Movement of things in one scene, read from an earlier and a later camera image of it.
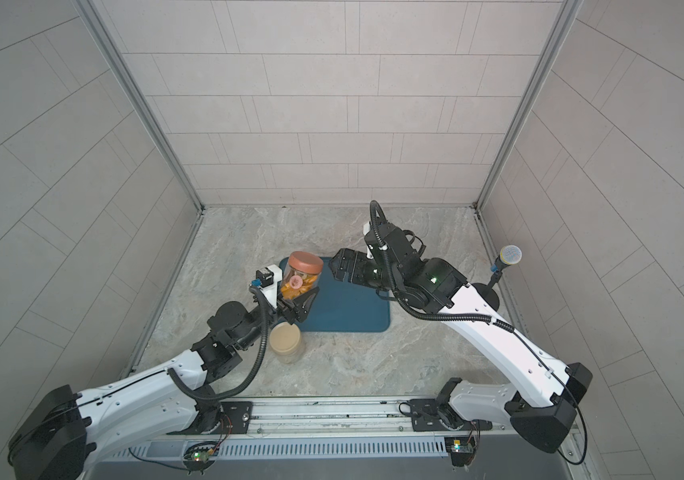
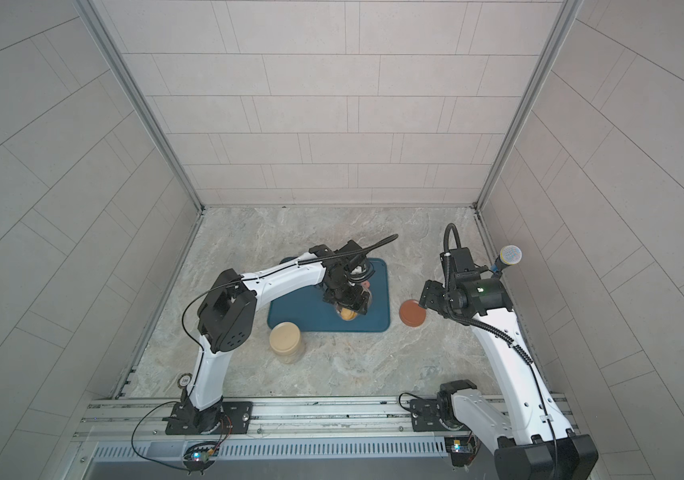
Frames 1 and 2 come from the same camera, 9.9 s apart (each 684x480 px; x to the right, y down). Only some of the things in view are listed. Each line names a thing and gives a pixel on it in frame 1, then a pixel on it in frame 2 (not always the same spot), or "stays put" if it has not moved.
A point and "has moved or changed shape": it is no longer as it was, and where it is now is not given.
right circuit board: x=461 y=449 stays put
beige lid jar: x=286 y=341 stays put
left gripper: x=295 y=315 → x=352 y=300
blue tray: x=342 y=306 stays put
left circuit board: x=199 y=457 stays put
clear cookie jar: x=296 y=283 has moved or changed shape
